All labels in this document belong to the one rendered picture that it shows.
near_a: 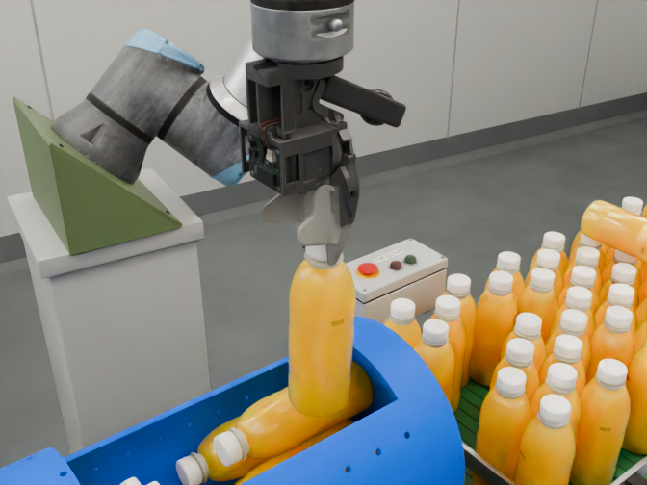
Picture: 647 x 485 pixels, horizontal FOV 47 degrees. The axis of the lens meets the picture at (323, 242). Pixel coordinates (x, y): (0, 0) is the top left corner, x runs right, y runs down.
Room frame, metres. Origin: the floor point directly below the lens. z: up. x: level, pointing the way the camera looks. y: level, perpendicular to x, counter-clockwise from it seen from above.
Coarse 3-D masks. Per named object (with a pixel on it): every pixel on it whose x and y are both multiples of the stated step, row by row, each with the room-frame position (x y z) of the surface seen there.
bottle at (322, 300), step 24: (312, 264) 0.65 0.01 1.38; (336, 264) 0.66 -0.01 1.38; (312, 288) 0.64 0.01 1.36; (336, 288) 0.64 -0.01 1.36; (312, 312) 0.64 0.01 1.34; (336, 312) 0.64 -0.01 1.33; (312, 336) 0.64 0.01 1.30; (336, 336) 0.64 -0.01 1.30; (312, 360) 0.63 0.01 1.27; (336, 360) 0.64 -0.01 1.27; (288, 384) 0.66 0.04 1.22; (312, 384) 0.63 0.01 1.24; (336, 384) 0.64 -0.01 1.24; (312, 408) 0.63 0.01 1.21; (336, 408) 0.64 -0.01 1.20
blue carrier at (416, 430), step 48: (384, 336) 0.73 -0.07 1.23; (240, 384) 0.76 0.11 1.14; (384, 384) 0.67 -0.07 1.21; (432, 384) 0.68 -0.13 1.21; (144, 432) 0.68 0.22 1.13; (192, 432) 0.72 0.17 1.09; (336, 432) 0.59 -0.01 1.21; (384, 432) 0.61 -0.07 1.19; (432, 432) 0.63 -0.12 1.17; (0, 480) 0.51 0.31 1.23; (48, 480) 0.50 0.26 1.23; (96, 480) 0.65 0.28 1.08; (144, 480) 0.68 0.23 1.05; (288, 480) 0.54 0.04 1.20; (336, 480) 0.55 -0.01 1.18; (384, 480) 0.58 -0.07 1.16; (432, 480) 0.61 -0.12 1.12
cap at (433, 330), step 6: (426, 324) 0.93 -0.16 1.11; (432, 324) 0.93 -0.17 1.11; (438, 324) 0.93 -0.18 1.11; (444, 324) 0.93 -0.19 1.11; (426, 330) 0.92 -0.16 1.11; (432, 330) 0.92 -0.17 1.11; (438, 330) 0.92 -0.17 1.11; (444, 330) 0.92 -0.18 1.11; (426, 336) 0.92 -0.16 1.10; (432, 336) 0.91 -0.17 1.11; (438, 336) 0.91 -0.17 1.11; (444, 336) 0.91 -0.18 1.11; (432, 342) 0.91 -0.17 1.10; (438, 342) 0.91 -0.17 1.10
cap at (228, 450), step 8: (224, 432) 0.67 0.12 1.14; (216, 440) 0.66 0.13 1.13; (224, 440) 0.65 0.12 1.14; (232, 440) 0.66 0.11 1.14; (216, 448) 0.66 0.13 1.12; (224, 448) 0.65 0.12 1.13; (232, 448) 0.65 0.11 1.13; (240, 448) 0.65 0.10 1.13; (224, 456) 0.65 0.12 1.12; (232, 456) 0.64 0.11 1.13; (240, 456) 0.65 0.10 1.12; (224, 464) 0.65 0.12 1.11; (232, 464) 0.64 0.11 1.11
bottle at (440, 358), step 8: (416, 344) 0.94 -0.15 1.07; (424, 344) 0.92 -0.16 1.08; (432, 344) 0.91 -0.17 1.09; (440, 344) 0.91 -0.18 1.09; (448, 344) 0.93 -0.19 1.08; (424, 352) 0.91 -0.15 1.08; (432, 352) 0.91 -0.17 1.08; (440, 352) 0.91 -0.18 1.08; (448, 352) 0.91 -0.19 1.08; (424, 360) 0.90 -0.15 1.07; (432, 360) 0.90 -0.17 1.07; (440, 360) 0.90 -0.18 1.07; (448, 360) 0.90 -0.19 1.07; (432, 368) 0.90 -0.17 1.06; (440, 368) 0.90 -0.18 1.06; (448, 368) 0.90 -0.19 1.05; (440, 376) 0.89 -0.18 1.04; (448, 376) 0.90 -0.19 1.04; (440, 384) 0.89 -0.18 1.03; (448, 384) 0.90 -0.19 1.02; (448, 392) 0.90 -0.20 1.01; (448, 400) 0.90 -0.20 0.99
